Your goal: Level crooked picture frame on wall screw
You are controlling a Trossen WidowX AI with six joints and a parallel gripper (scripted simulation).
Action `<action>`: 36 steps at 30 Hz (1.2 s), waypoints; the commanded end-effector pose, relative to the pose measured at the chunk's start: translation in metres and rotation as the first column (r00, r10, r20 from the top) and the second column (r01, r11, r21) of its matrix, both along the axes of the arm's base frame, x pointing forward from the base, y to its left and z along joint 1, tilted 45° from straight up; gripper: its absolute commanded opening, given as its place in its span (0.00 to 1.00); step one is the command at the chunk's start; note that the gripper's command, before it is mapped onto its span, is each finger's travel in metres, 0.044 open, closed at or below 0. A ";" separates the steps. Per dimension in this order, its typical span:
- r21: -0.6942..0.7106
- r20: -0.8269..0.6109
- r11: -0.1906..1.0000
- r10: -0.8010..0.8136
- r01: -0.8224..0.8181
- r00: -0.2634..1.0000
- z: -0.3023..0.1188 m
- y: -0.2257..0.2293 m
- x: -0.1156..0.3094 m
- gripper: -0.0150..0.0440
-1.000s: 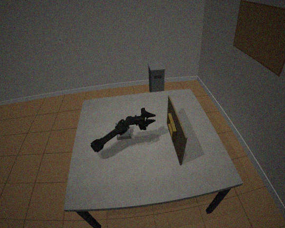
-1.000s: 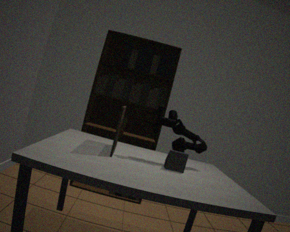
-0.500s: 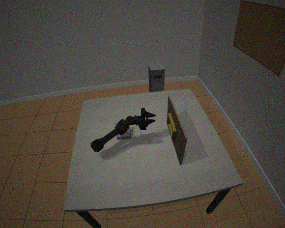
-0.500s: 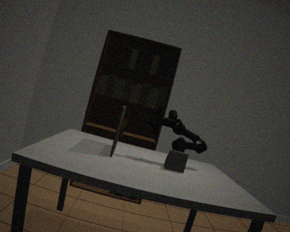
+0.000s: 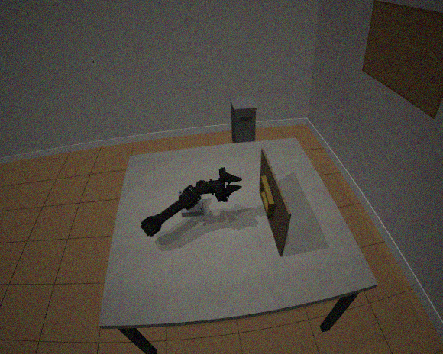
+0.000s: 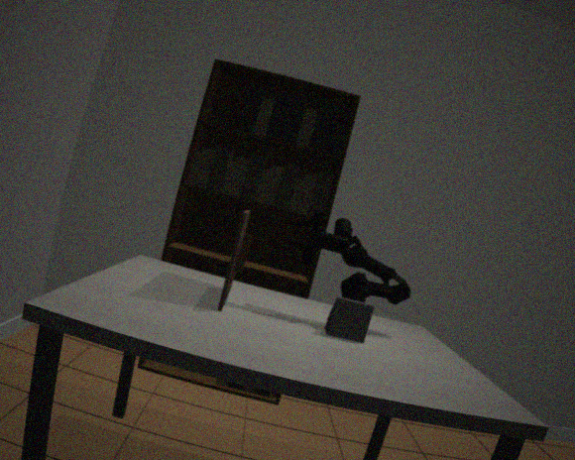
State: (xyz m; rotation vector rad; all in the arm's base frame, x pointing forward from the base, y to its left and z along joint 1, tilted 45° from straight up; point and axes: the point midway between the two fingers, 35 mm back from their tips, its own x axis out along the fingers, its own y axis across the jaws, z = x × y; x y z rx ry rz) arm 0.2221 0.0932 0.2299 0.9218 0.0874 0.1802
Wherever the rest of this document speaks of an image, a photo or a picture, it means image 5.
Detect crooked picture frame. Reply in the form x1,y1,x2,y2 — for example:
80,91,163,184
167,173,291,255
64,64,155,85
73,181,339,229
260,175,275,219

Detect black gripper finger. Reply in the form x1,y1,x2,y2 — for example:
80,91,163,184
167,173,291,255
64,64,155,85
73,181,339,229
226,172,242,185
226,185,242,198

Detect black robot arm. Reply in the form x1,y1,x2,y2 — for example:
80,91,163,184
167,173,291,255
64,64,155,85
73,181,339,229
141,180,226,237

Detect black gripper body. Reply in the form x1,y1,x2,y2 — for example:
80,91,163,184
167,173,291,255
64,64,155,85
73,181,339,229
208,167,228,202

